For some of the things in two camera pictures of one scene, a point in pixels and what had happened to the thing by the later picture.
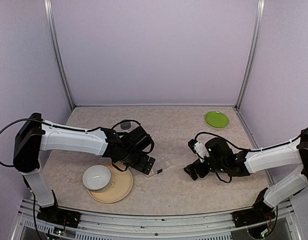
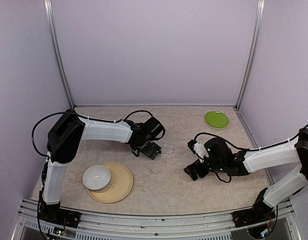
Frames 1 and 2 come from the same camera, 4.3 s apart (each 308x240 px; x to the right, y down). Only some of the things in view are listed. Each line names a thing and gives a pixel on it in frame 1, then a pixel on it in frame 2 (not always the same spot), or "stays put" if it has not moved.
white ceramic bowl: [97, 178] stays put
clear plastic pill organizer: [160, 164] to [167, 148]
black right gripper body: [202, 172] stays put
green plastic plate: [216, 119] stays put
